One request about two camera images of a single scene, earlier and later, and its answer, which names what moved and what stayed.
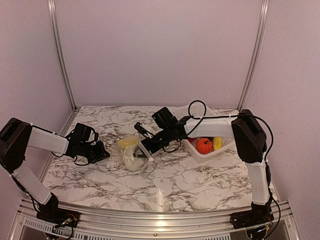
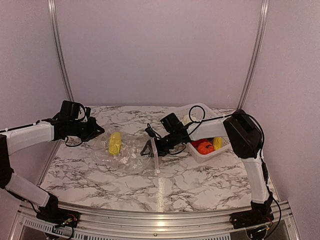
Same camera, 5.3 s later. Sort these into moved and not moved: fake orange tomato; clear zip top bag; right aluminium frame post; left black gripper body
Moved: left black gripper body; clear zip top bag
Not moved: right aluminium frame post; fake orange tomato
